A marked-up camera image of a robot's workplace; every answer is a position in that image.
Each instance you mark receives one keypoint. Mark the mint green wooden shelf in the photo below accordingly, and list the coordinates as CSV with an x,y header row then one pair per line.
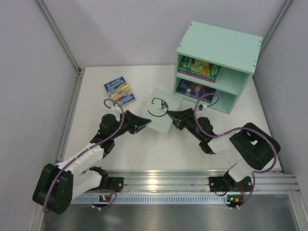
x,y
235,52

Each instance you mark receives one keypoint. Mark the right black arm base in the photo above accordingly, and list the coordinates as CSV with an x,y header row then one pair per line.
x,y
221,184

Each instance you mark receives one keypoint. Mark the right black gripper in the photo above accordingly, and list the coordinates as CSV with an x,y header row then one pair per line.
x,y
184,119

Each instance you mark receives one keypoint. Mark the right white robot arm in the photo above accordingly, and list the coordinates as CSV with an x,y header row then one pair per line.
x,y
255,147

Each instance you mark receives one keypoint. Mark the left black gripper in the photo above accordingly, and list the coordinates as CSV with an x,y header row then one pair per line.
x,y
132,123

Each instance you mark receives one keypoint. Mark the purple 117-storey treehouse book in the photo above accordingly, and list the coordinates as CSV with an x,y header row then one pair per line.
x,y
197,76

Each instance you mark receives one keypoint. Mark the aluminium mounting rail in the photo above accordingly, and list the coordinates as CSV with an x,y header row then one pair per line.
x,y
155,173

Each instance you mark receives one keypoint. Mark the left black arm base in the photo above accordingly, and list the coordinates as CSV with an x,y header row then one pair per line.
x,y
113,184

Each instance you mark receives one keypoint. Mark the pale green booklet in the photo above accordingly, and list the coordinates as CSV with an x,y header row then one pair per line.
x,y
156,109

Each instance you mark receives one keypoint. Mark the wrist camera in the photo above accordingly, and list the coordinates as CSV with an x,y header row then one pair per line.
x,y
116,107
202,106

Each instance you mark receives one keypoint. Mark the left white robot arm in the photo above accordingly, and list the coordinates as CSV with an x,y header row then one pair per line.
x,y
60,183

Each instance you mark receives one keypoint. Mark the blue treehouse book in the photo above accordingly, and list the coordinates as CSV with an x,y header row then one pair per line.
x,y
119,91

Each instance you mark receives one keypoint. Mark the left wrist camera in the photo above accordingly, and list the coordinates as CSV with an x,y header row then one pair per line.
x,y
116,107

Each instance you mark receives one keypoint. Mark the perforated cable duct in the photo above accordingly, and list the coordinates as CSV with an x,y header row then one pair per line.
x,y
162,199

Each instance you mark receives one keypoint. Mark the green 104-storey treehouse book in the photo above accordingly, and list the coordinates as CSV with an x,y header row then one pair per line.
x,y
199,67

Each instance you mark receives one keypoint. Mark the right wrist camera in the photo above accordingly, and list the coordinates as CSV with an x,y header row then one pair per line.
x,y
202,106

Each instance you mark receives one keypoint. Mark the dark galaxy cover book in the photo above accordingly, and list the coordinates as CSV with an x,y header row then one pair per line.
x,y
192,89

